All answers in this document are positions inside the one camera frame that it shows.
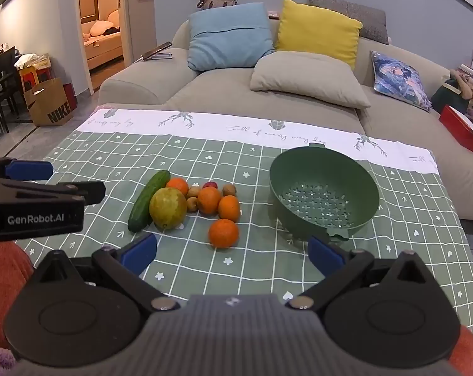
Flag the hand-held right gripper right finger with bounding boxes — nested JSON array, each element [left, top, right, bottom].
[[286, 236, 447, 310]]

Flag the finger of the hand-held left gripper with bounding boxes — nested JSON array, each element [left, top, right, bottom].
[[9, 181, 107, 206], [0, 153, 54, 181]]

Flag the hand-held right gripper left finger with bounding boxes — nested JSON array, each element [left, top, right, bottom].
[[21, 232, 181, 311]]

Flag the large yellow-green citrus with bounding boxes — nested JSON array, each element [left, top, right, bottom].
[[149, 187, 188, 230]]

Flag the green plastic colander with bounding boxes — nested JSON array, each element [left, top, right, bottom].
[[269, 143, 380, 243]]

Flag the orange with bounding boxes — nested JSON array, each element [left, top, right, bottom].
[[218, 195, 241, 222], [166, 177, 189, 196], [197, 186, 222, 216], [209, 219, 240, 249]]

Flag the green cucumber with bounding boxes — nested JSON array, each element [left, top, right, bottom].
[[127, 170, 171, 233]]

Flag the person's orange clothing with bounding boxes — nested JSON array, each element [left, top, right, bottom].
[[0, 241, 34, 349], [448, 324, 473, 376]]

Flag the brown paper bag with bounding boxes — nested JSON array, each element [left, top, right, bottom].
[[24, 78, 75, 127]]

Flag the red bag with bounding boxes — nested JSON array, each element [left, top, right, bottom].
[[63, 83, 78, 111]]

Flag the stacked plastic stools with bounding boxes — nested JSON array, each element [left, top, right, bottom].
[[19, 66, 52, 92]]

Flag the black dining chair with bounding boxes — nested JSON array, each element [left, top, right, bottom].
[[0, 46, 23, 134]]

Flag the white cloth pile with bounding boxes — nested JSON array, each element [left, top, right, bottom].
[[14, 54, 51, 70]]

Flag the green checked tablecloth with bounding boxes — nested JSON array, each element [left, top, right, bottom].
[[15, 104, 473, 345]]

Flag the bed with beige cover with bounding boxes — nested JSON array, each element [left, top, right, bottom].
[[82, 10, 124, 62]]

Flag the dark tablet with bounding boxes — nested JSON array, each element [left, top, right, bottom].
[[140, 41, 174, 62]]

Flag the white pillow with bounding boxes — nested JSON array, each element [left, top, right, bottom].
[[88, 19, 120, 37]]

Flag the beige sofa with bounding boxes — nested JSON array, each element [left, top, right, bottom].
[[97, 18, 473, 220]]

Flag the beige cushion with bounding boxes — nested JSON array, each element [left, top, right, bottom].
[[249, 52, 371, 109]]

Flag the red box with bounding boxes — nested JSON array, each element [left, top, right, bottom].
[[439, 105, 473, 156]]

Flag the blue printed cushion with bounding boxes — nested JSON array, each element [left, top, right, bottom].
[[371, 50, 433, 112]]

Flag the dark green bag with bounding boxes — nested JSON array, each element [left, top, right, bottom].
[[431, 79, 469, 116]]

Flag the light blue cushion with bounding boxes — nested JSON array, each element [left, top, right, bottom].
[[187, 2, 275, 72]]

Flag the beige stuffed toy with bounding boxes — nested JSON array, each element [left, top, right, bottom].
[[450, 68, 473, 117]]

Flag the yellow cushion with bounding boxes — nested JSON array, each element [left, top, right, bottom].
[[275, 0, 363, 70]]

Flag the grey cushion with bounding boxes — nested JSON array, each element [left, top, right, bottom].
[[308, 0, 390, 45]]

